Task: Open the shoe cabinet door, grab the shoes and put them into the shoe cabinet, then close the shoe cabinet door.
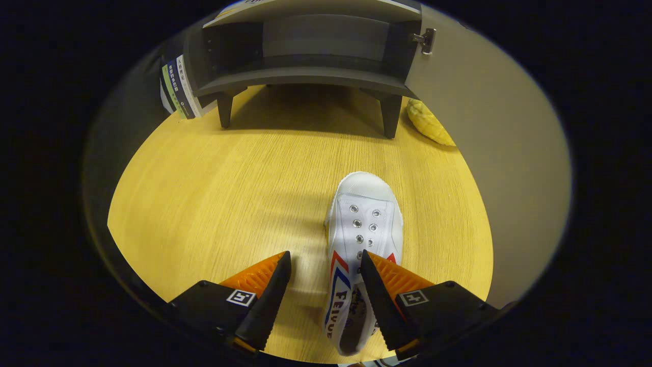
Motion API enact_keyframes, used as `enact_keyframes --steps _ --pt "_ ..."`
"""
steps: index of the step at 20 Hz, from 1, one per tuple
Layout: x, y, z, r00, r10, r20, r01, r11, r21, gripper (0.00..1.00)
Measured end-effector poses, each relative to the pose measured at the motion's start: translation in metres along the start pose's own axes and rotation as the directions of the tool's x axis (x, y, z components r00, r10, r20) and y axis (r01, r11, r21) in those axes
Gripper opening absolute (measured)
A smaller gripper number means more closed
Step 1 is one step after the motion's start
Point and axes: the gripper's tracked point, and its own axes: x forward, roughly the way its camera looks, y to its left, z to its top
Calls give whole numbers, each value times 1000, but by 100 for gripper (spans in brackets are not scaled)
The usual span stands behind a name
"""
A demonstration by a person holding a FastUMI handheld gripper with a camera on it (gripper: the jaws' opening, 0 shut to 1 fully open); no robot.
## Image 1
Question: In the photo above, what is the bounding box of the beige shoe cabinet door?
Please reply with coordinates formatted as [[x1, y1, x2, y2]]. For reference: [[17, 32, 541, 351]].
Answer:
[[405, 5, 571, 309]]

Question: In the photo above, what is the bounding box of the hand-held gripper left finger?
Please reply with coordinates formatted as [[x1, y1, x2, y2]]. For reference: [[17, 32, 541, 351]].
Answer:
[[166, 251, 292, 353]]

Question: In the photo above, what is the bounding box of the metal cabinet door hinge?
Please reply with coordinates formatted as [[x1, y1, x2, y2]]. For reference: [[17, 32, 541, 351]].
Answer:
[[412, 28, 437, 55]]

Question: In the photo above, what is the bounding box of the yellow corn toy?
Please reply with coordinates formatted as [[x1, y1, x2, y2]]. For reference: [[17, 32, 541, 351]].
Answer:
[[406, 98, 456, 147]]

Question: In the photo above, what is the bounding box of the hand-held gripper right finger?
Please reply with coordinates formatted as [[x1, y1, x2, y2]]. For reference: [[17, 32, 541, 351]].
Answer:
[[359, 250, 515, 360]]

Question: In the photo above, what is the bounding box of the white grey book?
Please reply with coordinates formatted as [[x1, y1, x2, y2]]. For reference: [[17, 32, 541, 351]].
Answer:
[[176, 55, 204, 119]]

